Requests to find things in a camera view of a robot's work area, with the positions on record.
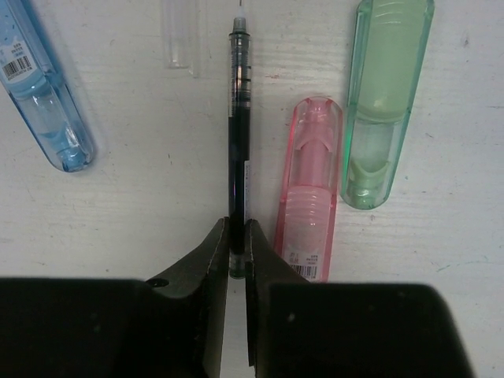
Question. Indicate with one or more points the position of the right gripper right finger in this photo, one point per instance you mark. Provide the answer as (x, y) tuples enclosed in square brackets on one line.
[(424, 302)]

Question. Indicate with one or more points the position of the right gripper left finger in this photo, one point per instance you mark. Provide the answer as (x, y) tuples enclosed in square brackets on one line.
[(171, 325)]

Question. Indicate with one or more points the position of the light pink correction pen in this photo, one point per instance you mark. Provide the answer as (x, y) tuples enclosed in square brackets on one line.
[(310, 188)]

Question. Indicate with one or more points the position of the black ink gel pen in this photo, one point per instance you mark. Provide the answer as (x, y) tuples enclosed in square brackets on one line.
[(239, 121)]

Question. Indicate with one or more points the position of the light blue correction pen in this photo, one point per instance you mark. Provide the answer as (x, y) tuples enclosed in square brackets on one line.
[(34, 81)]

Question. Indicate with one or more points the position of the light green correction pen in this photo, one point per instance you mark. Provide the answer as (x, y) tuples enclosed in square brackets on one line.
[(390, 39)]

